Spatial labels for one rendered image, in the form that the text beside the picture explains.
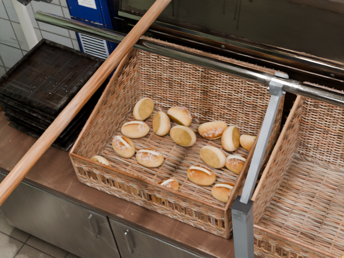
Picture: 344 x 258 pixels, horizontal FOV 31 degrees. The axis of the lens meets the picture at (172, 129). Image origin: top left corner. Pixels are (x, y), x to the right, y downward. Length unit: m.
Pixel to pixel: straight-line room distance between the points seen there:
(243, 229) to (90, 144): 0.71
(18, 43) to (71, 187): 0.83
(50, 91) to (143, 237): 0.58
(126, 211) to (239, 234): 0.52
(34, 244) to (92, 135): 0.80
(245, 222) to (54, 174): 0.84
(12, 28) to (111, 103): 0.70
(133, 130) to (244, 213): 0.75
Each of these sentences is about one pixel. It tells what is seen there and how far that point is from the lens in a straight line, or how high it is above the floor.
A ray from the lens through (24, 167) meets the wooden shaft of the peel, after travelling 1.33.
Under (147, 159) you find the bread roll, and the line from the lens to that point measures 2.01.
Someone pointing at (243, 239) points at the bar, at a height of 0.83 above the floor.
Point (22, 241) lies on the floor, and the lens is 2.72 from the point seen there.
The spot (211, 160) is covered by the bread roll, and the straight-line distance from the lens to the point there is 1.98.
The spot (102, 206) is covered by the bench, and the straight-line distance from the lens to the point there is 1.99.
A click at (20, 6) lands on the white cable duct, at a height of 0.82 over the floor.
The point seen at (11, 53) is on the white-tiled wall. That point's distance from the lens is 2.75.
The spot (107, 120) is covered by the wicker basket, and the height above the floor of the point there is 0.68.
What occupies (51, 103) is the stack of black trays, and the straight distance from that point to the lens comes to 2.06.
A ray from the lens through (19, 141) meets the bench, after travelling 2.26.
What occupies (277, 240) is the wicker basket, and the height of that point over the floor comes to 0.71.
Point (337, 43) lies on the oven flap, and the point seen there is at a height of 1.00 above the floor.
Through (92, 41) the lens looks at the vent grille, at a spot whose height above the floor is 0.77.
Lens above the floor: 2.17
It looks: 48 degrees down
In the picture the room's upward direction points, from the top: 10 degrees counter-clockwise
